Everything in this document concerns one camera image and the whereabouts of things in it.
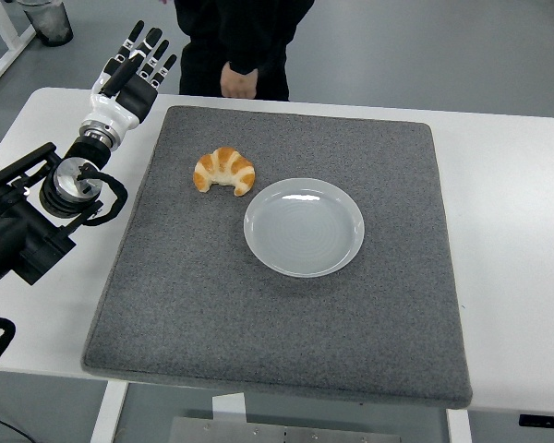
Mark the white table leg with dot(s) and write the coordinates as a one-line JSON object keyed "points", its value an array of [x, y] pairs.
{"points": [[108, 415], [459, 427]]}

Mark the person's hand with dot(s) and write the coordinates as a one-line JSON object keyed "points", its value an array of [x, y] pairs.
{"points": [[237, 83]]}

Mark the grey felt mat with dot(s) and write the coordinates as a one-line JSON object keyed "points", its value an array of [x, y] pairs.
{"points": [[212, 314]]}

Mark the grey mesh waste bin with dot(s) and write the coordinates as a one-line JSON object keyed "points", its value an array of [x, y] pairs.
{"points": [[51, 23]]}

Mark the light grey round plate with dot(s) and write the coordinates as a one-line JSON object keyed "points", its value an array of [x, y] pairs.
{"points": [[304, 231]]}

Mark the golden croissant bread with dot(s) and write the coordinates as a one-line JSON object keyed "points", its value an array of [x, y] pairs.
{"points": [[226, 161]]}

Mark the white desk leg frame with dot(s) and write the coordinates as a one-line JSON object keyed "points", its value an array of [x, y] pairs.
{"points": [[10, 42]]}

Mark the person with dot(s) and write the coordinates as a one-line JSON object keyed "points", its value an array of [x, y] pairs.
{"points": [[240, 27]]}

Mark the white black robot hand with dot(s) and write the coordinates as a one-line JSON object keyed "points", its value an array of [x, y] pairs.
{"points": [[115, 108]]}

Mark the white under-table bracket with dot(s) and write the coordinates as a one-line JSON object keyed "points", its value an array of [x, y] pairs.
{"points": [[228, 408]]}

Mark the black table control panel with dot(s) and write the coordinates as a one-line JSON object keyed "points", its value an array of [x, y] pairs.
{"points": [[545, 421]]}

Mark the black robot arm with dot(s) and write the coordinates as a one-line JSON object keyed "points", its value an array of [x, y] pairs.
{"points": [[9, 231]]}

